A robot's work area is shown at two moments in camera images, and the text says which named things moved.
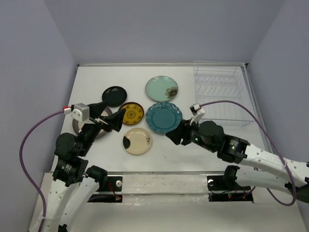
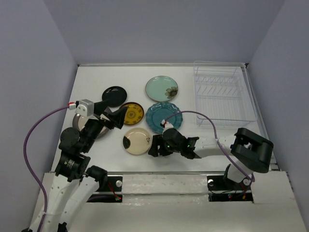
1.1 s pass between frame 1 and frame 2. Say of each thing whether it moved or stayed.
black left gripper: stayed
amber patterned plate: stayed
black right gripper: moved
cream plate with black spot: stayed
